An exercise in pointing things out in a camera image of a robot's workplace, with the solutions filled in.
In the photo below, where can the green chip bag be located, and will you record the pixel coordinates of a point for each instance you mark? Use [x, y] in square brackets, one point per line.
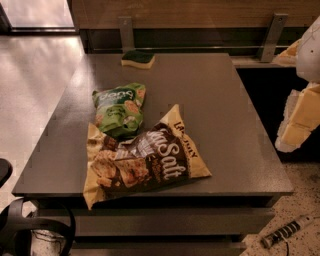
[119, 110]

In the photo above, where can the green and yellow sponge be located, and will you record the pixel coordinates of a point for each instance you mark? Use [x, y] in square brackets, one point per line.
[138, 59]

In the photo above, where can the dark grey drawer cabinet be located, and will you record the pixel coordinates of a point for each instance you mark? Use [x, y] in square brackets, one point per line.
[207, 217]

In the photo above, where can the black office chair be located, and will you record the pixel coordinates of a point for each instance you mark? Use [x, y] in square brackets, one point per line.
[16, 230]

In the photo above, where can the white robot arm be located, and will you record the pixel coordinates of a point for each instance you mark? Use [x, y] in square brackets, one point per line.
[302, 108]

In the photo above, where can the left metal wall bracket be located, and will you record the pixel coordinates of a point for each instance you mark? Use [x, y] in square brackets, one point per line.
[126, 33]

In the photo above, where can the white power strip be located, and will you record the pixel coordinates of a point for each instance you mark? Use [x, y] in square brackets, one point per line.
[285, 232]

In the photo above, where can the brown sea salt chip bag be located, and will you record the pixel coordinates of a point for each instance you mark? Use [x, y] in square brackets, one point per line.
[154, 159]

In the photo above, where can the metal wall bracket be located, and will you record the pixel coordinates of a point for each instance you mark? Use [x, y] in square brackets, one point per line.
[126, 33]
[272, 37]

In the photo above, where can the right metal wall bracket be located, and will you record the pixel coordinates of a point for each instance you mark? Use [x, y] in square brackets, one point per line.
[272, 37]

